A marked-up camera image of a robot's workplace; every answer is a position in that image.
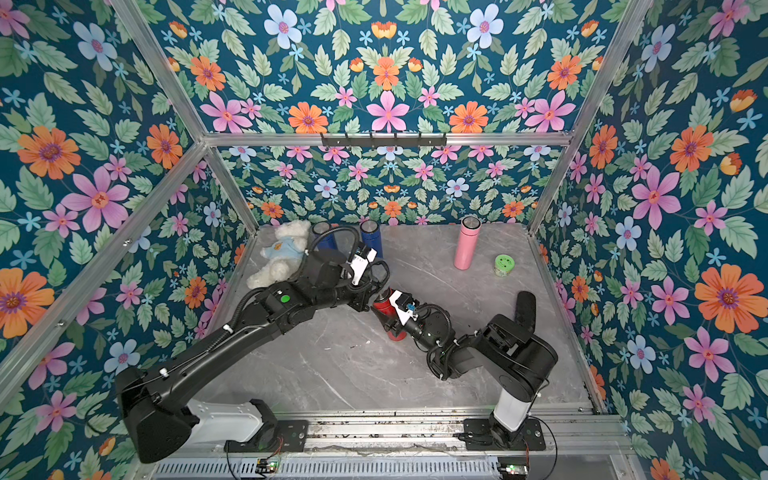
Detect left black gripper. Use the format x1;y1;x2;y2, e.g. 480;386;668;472
309;270;383;312

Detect red thermos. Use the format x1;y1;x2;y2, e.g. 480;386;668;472
372;288;397;329

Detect blue thermos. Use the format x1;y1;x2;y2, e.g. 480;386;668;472
360;220;383;258
312;221;338;250

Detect pink thermos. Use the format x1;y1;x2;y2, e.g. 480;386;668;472
454;216;482;270

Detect grey microfibre cloth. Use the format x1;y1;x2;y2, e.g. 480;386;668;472
364;258;391;296

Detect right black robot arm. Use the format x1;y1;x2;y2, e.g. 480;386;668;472
373;291;558;435

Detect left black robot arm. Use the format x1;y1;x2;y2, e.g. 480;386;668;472
116;250;390;464

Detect white teddy bear toy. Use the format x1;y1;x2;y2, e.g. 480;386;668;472
246;220;311;290

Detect green round lid container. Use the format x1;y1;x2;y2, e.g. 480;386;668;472
494;254;516;277

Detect black oval case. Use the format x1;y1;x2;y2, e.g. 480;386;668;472
515;291;537;333

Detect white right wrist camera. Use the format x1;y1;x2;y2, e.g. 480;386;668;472
389;290;417;324

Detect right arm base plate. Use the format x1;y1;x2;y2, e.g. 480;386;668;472
455;417;546;452

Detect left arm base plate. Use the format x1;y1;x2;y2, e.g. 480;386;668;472
225;420;309;454

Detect black hook rail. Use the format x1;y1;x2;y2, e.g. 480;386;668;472
320;133;448;148

